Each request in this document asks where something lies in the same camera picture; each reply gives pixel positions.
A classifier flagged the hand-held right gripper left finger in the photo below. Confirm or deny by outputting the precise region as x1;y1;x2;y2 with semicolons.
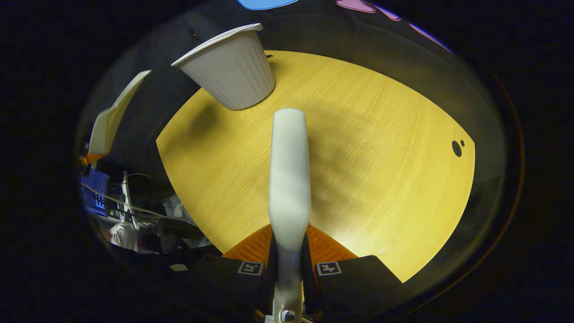
191;223;275;317

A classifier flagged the small light grey broom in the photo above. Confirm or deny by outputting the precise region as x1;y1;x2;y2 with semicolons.
268;108;312;323

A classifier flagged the light grey garbage bin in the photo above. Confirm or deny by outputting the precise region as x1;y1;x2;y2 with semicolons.
171;23;276;111

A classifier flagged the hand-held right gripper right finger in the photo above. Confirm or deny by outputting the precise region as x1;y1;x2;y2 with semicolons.
305;223;406;317

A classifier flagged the light grey dustpan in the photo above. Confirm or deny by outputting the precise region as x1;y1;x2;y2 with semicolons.
88;70;152;157

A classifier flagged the blue screen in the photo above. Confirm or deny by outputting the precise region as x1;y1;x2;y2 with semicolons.
81;168;109;218

